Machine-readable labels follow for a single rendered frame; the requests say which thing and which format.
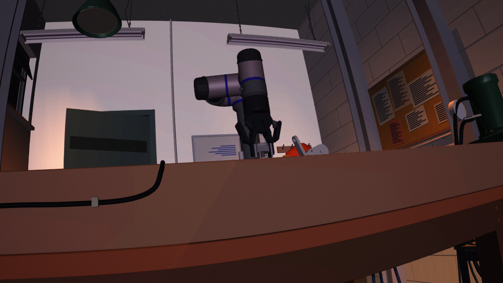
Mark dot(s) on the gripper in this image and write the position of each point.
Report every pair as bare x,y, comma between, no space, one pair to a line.
256,108

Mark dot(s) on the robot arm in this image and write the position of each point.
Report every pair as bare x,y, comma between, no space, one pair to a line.
249,84

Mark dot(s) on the grey track car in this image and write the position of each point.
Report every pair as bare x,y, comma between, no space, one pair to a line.
262,150

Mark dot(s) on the white sign with blue lines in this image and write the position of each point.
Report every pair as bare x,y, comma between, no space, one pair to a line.
216,148

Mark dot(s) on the fluorescent ceiling light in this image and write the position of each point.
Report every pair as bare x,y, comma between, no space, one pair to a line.
278,42
82,35

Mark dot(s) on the grey vertical pipe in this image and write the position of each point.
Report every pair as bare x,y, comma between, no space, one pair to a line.
173,90

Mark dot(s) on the dark green cabinet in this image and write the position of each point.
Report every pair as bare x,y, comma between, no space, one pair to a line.
110,138

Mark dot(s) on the cork notice board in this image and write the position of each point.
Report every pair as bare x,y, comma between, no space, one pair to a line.
412,103

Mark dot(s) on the green pendant lamp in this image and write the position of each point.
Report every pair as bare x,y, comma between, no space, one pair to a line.
96,18

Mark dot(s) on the white tape roll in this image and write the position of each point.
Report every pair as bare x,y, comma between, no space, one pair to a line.
457,110

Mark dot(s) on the black bent tube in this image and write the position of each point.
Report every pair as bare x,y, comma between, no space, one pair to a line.
460,124

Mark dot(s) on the dark green machine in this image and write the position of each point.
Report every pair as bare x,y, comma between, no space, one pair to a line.
485,108

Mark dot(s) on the dark shelf unit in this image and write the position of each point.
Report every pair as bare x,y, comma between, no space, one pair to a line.
17,102

